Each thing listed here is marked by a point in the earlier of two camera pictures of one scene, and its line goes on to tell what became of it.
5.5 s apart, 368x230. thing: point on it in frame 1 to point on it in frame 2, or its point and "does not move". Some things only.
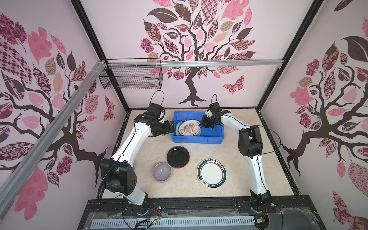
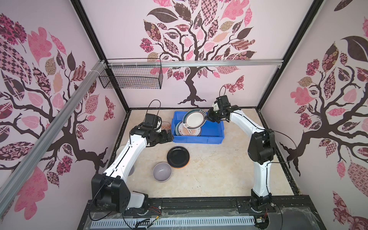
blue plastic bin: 215,135 does not move
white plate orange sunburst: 188,127 does not move
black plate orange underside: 178,157 does not move
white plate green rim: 212,173 to 194,119
